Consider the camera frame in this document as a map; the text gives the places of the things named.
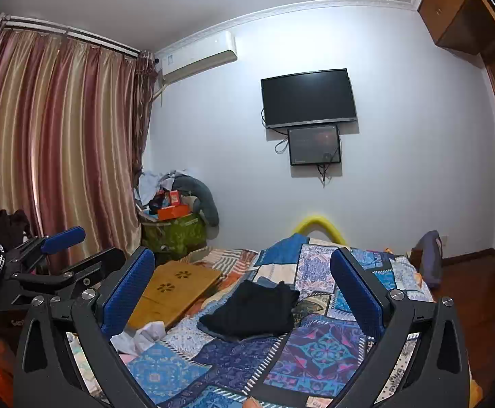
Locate yellow foam tube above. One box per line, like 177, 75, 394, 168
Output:
293, 215, 349, 248

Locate white crumpled cloth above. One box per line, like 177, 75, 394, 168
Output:
110, 321, 167, 355

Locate wooden overhead cabinet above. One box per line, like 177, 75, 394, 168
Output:
417, 0, 495, 56

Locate pale printed bed sheet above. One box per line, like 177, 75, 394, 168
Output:
375, 336, 427, 404

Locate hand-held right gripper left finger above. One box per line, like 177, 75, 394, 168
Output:
13, 246, 156, 408

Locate orange patterned bed sheet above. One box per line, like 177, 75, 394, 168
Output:
179, 246, 261, 307

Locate striped pink gold curtain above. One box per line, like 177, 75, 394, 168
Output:
0, 21, 159, 273

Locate dark cloth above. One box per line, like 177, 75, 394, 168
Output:
0, 208, 33, 243

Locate small black wall monitor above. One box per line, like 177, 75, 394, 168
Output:
287, 125, 342, 166

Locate white air conditioner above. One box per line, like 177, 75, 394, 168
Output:
159, 31, 238, 85

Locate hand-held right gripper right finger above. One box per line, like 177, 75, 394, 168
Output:
329, 246, 471, 408

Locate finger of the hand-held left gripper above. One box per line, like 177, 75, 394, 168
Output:
5, 226, 87, 273
1, 246, 127, 303

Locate black looped cable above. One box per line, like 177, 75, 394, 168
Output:
274, 130, 291, 154

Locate grey blue backpack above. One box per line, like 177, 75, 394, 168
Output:
411, 229, 444, 290

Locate black pants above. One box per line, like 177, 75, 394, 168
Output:
197, 280, 301, 341

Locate grey plush toy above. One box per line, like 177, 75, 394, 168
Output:
171, 174, 220, 226

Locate white curtain rail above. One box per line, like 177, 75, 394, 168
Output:
0, 13, 156, 58

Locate green patterned bag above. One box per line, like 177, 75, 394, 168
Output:
140, 212, 208, 256

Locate black hanging cable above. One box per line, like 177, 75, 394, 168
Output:
317, 153, 342, 185

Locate pale plastic bag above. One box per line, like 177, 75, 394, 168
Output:
136, 170, 176, 205

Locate wooden lap desk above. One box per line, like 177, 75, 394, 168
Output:
126, 260, 223, 330

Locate orange box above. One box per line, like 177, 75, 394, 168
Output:
156, 204, 191, 221

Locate folded blue jeans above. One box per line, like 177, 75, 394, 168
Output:
253, 276, 282, 292

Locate black wall television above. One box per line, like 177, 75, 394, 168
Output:
260, 68, 358, 129

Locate blue patchwork blanket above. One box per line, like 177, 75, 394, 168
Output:
120, 233, 437, 408

